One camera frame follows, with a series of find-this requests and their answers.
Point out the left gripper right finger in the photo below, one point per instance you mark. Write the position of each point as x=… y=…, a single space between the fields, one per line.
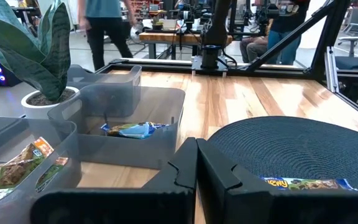
x=259 y=208

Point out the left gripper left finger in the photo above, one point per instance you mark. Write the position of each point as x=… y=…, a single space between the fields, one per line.
x=120 y=208

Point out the dark blue granola bar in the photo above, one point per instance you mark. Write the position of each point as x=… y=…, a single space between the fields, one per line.
x=135 y=130
x=306 y=184

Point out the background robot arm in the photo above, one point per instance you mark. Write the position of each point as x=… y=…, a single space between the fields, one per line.
x=186 y=18

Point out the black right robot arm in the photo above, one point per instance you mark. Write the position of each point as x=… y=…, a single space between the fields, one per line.
x=216 y=25

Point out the dark round woven placemat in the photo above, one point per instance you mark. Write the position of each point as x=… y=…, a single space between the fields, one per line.
x=291 y=149

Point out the translucent grey plastic bin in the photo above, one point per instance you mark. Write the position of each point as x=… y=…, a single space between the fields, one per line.
x=61 y=140
x=126 y=77
x=154 y=149

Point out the white round plant pot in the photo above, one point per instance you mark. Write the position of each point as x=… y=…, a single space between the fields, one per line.
x=33 y=112

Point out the person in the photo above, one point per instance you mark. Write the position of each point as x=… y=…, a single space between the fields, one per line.
x=287 y=40
x=253 y=48
x=104 y=37

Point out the green snake plant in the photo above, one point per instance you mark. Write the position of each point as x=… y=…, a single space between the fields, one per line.
x=45 y=56

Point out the blue office chair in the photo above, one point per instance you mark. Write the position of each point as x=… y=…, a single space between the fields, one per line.
x=353 y=62

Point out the wooden top background table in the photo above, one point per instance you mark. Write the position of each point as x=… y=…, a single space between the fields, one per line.
x=166 y=38

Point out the white floor fan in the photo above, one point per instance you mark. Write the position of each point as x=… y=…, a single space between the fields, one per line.
x=135 y=31

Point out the small potted plant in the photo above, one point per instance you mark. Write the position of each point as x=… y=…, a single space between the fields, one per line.
x=157 y=24

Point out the small white box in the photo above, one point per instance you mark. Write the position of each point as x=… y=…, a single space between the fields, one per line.
x=169 y=24

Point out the grey office chair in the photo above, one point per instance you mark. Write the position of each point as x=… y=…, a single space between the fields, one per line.
x=356 y=18

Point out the black aluminium table frame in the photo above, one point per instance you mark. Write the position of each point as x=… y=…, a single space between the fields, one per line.
x=154 y=67

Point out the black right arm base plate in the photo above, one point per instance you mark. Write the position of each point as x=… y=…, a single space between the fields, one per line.
x=196 y=66

